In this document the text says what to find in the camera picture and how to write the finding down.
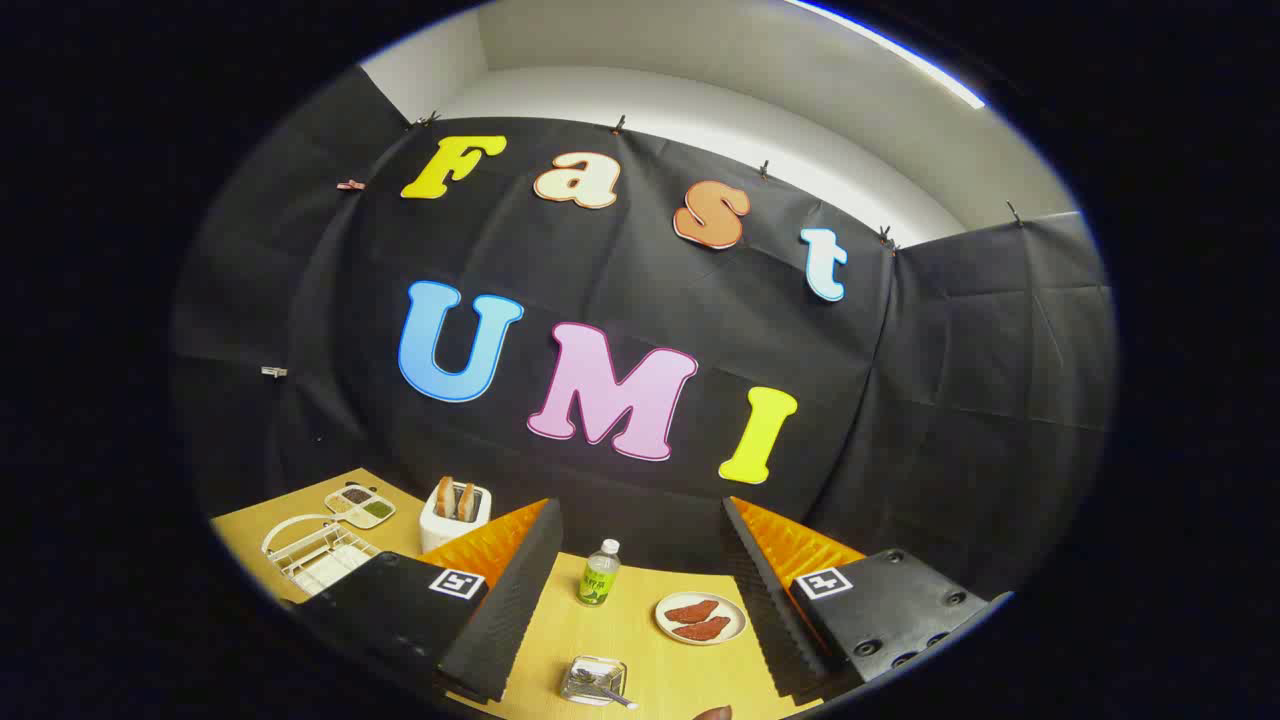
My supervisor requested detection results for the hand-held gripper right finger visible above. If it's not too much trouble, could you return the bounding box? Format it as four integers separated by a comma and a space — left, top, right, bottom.
720, 495, 1013, 706

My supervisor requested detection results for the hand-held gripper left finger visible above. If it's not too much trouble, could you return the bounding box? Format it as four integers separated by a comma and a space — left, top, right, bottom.
290, 498, 564, 706

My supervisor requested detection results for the silver wire basket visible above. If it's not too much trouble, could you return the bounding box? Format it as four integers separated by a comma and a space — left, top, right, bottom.
560, 656, 629, 707

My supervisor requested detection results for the checkered handle metal spoon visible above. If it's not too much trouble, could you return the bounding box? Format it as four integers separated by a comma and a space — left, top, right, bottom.
572, 668, 639, 711

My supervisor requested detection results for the white wire dish rack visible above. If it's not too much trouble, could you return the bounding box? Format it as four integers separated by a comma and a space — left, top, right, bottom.
262, 514, 383, 599

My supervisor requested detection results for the white oval dish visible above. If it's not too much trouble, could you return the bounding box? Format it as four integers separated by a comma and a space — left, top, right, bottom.
655, 591, 748, 646

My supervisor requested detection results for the white toaster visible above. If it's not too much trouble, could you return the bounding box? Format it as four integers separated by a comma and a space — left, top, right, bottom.
419, 482, 493, 554

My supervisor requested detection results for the green label drink bottle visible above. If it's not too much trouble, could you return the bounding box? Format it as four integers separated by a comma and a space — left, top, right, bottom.
577, 539, 622, 607

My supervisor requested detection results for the white divided seasoning tray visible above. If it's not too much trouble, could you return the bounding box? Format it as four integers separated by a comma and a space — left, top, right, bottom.
324, 484, 397, 529

